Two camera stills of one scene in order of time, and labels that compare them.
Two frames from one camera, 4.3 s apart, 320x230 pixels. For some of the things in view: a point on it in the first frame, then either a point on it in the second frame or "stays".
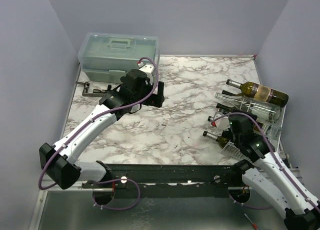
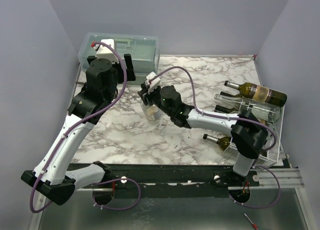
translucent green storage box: (108, 57) stays
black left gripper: (158, 99) -> (131, 76)
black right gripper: (230, 134) -> (147, 96)
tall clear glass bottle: (269, 112) stays
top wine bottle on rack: (261, 92) stays
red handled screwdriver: (255, 226) stays
